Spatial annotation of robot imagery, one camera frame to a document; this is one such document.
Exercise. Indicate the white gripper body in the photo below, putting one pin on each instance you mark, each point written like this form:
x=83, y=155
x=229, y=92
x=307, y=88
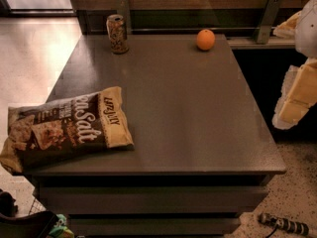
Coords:
x=307, y=30

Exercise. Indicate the brown chip bag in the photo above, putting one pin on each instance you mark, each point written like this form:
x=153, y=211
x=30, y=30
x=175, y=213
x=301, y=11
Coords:
x=64, y=129

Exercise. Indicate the green snack bag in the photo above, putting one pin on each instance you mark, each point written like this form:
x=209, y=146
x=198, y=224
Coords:
x=60, y=229

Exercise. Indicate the dark chair seat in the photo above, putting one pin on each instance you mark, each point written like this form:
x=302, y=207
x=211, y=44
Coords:
x=37, y=225

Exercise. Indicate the black striped cylindrical tool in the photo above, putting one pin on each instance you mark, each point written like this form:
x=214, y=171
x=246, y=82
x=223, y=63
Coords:
x=292, y=227

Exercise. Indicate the metal bracket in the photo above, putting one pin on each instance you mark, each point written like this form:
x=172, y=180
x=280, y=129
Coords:
x=123, y=8
x=263, y=30

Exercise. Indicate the orange fruit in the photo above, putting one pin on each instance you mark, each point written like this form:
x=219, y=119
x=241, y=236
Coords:
x=205, y=40

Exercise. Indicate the grey drawer cabinet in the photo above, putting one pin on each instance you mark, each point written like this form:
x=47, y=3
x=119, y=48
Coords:
x=203, y=153

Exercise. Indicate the right metal bracket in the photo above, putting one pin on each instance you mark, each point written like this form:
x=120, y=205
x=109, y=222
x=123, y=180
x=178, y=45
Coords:
x=263, y=30

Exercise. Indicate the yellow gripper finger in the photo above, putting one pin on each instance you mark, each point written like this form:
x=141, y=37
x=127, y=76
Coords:
x=298, y=95
x=287, y=28

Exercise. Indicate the left metal bracket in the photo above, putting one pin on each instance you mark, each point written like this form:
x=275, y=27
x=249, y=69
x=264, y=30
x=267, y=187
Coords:
x=123, y=8

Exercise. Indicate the brown patterned drink can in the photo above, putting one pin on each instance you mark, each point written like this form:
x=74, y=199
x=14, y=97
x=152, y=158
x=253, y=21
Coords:
x=117, y=34

